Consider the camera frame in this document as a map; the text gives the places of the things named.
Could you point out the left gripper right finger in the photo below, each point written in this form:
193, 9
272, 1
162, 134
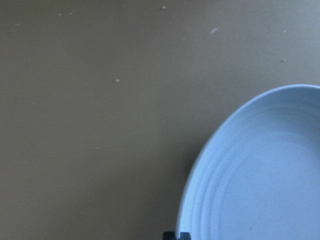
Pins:
185, 236

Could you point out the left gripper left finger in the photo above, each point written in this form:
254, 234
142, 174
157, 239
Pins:
169, 235

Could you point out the blue round plate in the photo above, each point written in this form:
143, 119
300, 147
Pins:
258, 176

